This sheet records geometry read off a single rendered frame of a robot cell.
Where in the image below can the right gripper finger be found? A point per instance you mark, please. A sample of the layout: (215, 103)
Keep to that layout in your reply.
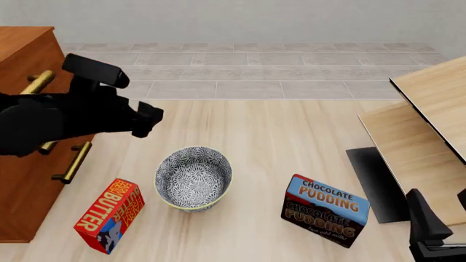
(426, 218)
(462, 200)

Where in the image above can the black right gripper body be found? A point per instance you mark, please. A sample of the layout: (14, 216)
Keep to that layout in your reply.
(440, 252)

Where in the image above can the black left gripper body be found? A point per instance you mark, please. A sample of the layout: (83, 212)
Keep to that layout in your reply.
(147, 120)

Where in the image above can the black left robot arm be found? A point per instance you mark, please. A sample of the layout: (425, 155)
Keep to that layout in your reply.
(40, 122)

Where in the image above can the black white patterned bowl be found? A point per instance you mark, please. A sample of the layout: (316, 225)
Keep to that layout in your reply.
(193, 181)

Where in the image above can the wooden cabinet drawer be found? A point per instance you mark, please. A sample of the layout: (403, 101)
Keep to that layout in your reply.
(62, 159)
(43, 58)

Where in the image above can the wooden cabinet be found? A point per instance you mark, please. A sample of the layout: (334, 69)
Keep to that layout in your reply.
(18, 207)

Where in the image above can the chocolate pudding box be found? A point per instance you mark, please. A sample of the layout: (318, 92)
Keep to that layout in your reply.
(325, 211)

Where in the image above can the red butter box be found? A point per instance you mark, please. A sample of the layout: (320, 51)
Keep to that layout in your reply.
(109, 215)

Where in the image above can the pale wooden board black edge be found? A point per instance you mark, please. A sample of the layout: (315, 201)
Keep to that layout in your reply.
(437, 98)

